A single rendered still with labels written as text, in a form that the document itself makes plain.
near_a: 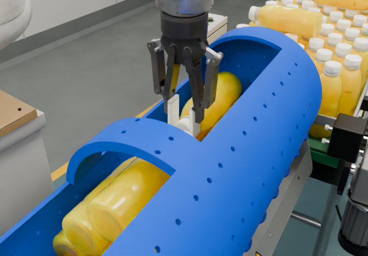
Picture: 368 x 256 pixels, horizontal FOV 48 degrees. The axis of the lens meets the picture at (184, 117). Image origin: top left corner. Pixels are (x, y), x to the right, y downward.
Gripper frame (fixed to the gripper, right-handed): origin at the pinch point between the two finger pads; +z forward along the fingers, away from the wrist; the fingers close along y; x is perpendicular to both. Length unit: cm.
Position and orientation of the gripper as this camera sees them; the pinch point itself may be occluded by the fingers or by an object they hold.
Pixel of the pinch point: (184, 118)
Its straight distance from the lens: 74.7
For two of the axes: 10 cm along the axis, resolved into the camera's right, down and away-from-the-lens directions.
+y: 8.7, 2.7, -4.1
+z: 0.0, 8.3, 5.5
